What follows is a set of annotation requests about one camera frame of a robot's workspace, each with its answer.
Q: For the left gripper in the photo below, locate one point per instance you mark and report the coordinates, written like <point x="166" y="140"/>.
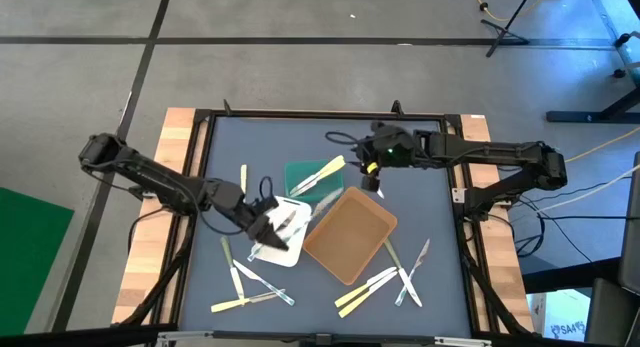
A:
<point x="252" y="217"/>

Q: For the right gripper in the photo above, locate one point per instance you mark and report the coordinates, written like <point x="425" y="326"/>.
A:
<point x="395" y="147"/>

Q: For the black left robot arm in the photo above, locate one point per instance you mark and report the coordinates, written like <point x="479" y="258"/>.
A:
<point x="150" y="179"/>

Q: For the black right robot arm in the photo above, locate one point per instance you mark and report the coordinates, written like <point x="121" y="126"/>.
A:
<point x="500" y="152"/>

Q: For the yellow tag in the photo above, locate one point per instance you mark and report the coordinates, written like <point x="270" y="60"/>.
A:
<point x="372" y="167"/>

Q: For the white plastic bin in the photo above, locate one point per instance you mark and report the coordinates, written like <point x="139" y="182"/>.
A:
<point x="287" y="254"/>

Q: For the orange translucent plastic tray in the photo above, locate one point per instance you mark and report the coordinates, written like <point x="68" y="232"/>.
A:
<point x="350" y="232"/>

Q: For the green plastic bin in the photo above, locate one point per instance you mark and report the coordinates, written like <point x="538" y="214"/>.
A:
<point x="295" y="169"/>

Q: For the silver mounting plate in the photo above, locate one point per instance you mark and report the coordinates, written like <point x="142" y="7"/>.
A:
<point x="459" y="195"/>

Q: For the light wooden side board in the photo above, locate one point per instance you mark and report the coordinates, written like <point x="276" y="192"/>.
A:
<point x="475" y="137"/>
<point x="170" y="137"/>

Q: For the black tripod stand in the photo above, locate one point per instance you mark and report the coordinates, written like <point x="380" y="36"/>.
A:
<point x="504" y="31"/>

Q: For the white printed box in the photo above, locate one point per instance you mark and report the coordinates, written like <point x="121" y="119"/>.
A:
<point x="565" y="319"/>

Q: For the green floor mat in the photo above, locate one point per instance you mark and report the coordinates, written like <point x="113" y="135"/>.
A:
<point x="30" y="262"/>

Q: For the dark grey office chair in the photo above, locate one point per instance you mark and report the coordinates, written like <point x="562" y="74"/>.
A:
<point x="631" y="227"/>

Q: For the black frame clamp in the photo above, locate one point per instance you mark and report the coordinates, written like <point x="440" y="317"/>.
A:
<point x="228" y="108"/>
<point x="397" y="108"/>

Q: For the silver aluminium rail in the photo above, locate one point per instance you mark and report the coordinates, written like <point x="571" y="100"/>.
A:
<point x="450" y="341"/>

